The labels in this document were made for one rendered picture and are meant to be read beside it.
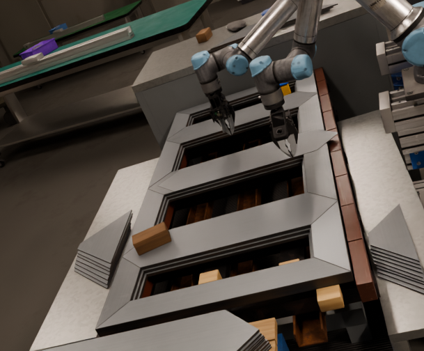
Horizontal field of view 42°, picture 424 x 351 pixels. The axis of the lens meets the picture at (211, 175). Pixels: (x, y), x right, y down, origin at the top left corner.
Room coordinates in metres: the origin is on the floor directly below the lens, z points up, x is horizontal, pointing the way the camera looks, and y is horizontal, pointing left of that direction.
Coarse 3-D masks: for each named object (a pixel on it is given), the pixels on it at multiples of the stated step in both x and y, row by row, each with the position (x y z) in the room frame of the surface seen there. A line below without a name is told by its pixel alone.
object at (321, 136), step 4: (316, 132) 1.90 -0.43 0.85; (320, 132) 1.89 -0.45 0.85; (324, 132) 1.88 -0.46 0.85; (328, 132) 1.86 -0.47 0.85; (316, 136) 1.87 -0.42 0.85; (320, 136) 1.86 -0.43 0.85; (324, 136) 1.84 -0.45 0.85; (328, 136) 1.83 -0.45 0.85; (316, 140) 1.84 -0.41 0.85; (320, 140) 1.83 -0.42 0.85; (324, 140) 1.82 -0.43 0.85; (328, 140) 1.81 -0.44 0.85; (316, 144) 1.81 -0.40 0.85; (320, 144) 1.80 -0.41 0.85; (316, 148) 1.78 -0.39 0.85
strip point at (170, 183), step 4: (176, 172) 2.09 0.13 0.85; (172, 176) 2.07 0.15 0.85; (176, 176) 2.05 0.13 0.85; (164, 180) 2.06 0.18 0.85; (168, 180) 2.05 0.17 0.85; (172, 180) 2.03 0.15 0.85; (176, 180) 2.02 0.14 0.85; (160, 184) 2.05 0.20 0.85; (164, 184) 2.03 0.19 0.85; (168, 184) 2.01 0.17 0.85; (172, 184) 2.00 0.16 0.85; (176, 184) 1.99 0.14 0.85; (164, 188) 2.00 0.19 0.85; (168, 188) 1.98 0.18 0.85; (172, 188) 1.97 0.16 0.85
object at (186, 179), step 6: (186, 168) 2.09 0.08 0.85; (192, 168) 2.06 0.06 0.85; (180, 174) 2.05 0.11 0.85; (186, 174) 2.03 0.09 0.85; (192, 174) 2.01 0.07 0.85; (180, 180) 2.00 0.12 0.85; (186, 180) 1.98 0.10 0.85; (192, 180) 1.96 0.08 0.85; (180, 186) 1.95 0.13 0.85; (186, 186) 1.93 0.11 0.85; (192, 186) 1.91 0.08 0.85
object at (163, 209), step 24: (192, 120) 2.65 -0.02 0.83; (264, 120) 2.25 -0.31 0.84; (192, 144) 2.35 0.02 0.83; (264, 168) 1.83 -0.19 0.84; (288, 168) 1.79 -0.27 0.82; (168, 192) 1.95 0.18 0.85; (192, 192) 1.91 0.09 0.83; (336, 192) 1.48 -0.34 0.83; (264, 240) 1.39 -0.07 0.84; (288, 240) 1.37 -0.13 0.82; (168, 264) 1.49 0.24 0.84; (192, 264) 1.46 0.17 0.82; (288, 288) 1.15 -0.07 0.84; (312, 288) 1.13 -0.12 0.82; (192, 312) 1.22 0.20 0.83
